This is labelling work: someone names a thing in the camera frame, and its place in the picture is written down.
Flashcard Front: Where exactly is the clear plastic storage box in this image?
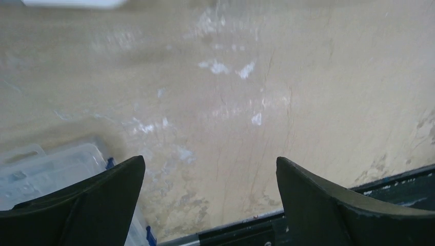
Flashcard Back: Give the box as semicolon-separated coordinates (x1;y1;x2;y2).
1;143;157;245

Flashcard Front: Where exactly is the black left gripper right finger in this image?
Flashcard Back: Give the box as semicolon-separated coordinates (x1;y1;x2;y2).
276;157;434;245

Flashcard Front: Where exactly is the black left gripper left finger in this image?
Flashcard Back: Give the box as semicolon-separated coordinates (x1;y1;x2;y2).
1;156;146;245

